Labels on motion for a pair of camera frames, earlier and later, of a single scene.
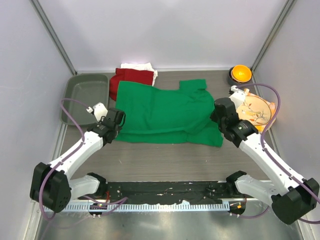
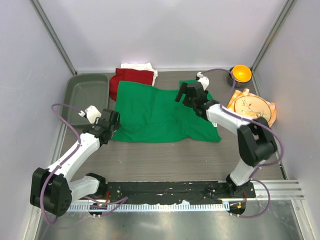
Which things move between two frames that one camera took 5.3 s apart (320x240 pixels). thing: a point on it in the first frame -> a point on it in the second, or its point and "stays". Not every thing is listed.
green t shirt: [155, 114] stays
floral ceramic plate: [254, 109] stays
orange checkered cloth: [261, 127] stays
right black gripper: [213, 116] -> [183, 90]
